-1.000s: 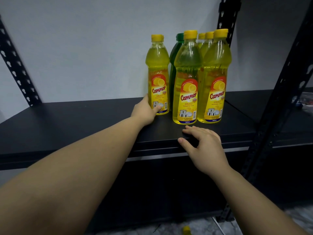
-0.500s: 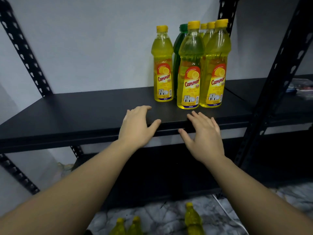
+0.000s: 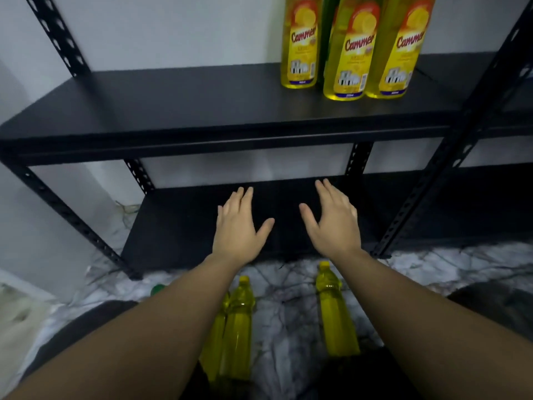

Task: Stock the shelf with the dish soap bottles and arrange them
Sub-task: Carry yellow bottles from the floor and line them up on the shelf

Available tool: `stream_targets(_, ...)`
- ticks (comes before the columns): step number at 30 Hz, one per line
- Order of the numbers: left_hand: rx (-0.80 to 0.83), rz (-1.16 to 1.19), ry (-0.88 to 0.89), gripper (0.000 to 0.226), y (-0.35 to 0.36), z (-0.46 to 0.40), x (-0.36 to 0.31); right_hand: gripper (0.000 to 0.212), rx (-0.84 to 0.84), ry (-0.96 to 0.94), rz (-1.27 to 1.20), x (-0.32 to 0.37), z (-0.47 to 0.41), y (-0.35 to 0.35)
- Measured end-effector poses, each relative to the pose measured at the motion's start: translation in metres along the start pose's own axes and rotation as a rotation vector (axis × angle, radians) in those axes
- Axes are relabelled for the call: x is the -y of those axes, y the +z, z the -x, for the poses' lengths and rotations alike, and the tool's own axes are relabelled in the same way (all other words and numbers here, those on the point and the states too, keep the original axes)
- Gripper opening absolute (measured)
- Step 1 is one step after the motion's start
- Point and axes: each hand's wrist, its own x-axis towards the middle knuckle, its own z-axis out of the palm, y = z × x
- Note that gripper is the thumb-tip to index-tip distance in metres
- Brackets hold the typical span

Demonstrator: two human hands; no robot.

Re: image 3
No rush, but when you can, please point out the person's right forearm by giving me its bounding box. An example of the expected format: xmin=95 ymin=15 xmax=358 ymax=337
xmin=333 ymin=249 xmax=533 ymax=400

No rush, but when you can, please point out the person's left forearm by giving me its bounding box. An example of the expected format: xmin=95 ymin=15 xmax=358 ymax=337
xmin=4 ymin=253 xmax=244 ymax=400

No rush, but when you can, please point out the person's left hand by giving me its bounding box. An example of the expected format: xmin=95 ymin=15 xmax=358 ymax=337
xmin=212 ymin=186 xmax=275 ymax=267

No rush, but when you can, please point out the black metal shelving rack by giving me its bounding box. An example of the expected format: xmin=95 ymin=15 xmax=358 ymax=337
xmin=374 ymin=52 xmax=533 ymax=257
xmin=0 ymin=0 xmax=533 ymax=282

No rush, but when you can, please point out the person's right hand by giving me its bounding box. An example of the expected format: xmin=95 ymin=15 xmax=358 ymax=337
xmin=299 ymin=178 xmax=363 ymax=261

